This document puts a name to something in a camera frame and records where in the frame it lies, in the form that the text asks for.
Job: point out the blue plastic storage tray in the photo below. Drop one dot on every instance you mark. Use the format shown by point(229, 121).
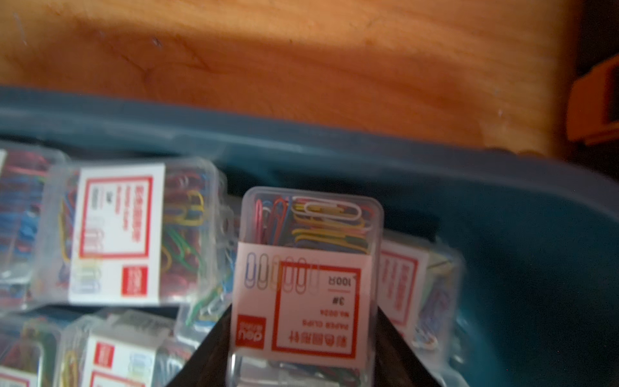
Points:
point(539, 305)

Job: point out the black tool case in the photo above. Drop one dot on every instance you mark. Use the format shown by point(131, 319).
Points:
point(591, 114)

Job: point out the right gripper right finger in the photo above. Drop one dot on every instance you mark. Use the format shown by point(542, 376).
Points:
point(396, 364)

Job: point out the paper clip box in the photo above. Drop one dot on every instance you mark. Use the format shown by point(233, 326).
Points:
point(304, 307)
point(129, 233)

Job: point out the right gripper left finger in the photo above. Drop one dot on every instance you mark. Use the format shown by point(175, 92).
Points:
point(207, 367)

